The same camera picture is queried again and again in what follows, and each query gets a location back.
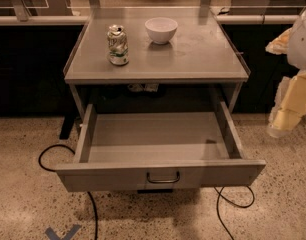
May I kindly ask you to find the black floor cable right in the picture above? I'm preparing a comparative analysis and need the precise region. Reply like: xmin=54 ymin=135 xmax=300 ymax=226
xmin=213 ymin=185 xmax=256 ymax=240

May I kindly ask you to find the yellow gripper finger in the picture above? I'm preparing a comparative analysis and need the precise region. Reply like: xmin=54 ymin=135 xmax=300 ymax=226
xmin=265 ymin=29 xmax=291 ymax=55
xmin=267 ymin=70 xmax=306 ymax=138

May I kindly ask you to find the black floor cable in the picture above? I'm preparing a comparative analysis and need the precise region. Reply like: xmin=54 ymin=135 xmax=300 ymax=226
xmin=213 ymin=185 xmax=256 ymax=240
xmin=38 ymin=144 xmax=99 ymax=240

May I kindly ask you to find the crushed green soda can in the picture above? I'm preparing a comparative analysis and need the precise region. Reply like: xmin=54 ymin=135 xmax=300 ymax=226
xmin=107 ymin=24 xmax=129 ymax=66

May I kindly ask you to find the white horizontal rail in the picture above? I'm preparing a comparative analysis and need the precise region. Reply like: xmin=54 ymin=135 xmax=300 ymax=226
xmin=0 ymin=15 xmax=298 ymax=26

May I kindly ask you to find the grey top drawer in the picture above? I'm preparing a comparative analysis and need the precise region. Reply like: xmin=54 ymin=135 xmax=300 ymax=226
xmin=56 ymin=103 xmax=266 ymax=192

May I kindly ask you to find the blue tape floor mark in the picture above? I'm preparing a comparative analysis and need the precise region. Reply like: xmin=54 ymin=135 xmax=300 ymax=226
xmin=44 ymin=223 xmax=83 ymax=240

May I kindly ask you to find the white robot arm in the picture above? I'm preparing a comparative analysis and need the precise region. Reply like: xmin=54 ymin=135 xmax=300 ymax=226
xmin=265 ymin=9 xmax=306 ymax=138

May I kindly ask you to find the grey metal cabinet table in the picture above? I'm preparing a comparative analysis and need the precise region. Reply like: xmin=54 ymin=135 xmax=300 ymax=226
xmin=65 ymin=7 xmax=248 ymax=115

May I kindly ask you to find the white ceramic bowl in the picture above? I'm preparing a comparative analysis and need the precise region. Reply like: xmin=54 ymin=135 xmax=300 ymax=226
xmin=145 ymin=17 xmax=178 ymax=44

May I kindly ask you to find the black floor cable left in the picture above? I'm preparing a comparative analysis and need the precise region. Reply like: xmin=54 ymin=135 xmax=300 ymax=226
xmin=38 ymin=144 xmax=99 ymax=240

